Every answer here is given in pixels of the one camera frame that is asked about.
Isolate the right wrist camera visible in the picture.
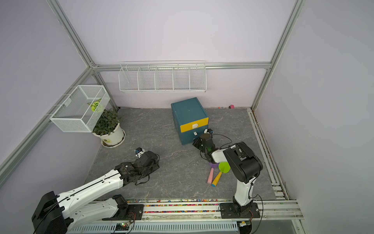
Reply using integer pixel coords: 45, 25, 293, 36
204, 128, 214, 135

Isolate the purple toy shovel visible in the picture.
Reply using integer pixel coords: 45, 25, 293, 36
207, 162, 219, 185

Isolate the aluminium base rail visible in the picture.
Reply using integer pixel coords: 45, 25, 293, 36
71, 199, 308, 234

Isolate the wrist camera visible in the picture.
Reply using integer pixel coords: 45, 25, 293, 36
204, 128, 214, 135
135, 147, 145, 158

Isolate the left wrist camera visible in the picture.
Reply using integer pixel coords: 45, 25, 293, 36
135, 147, 145, 158

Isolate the teal drawer cabinet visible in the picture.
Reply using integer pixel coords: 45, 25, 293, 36
171, 97, 209, 141

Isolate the potted green plant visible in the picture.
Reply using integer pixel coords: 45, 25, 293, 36
92, 109, 126, 148

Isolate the teal drawer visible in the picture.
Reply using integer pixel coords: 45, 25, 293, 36
181, 126, 207, 137
181, 135, 199, 145

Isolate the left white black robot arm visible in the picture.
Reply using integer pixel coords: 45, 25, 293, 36
32, 148, 160, 234

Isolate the green toy shovel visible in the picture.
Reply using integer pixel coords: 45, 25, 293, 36
211, 162, 231, 187

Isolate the teal bottom drawer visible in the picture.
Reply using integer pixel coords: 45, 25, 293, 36
181, 135, 199, 145

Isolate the white wire basket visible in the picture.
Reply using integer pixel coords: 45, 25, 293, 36
50, 85, 110, 133

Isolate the yellow top drawer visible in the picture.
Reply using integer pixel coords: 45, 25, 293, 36
180, 117, 209, 133

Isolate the white wire wall shelf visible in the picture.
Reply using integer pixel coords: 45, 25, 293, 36
118, 60, 207, 93

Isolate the green leaf toy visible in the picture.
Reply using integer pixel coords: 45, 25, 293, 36
88, 98, 103, 113

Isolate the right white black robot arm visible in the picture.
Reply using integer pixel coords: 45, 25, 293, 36
193, 133, 263, 220

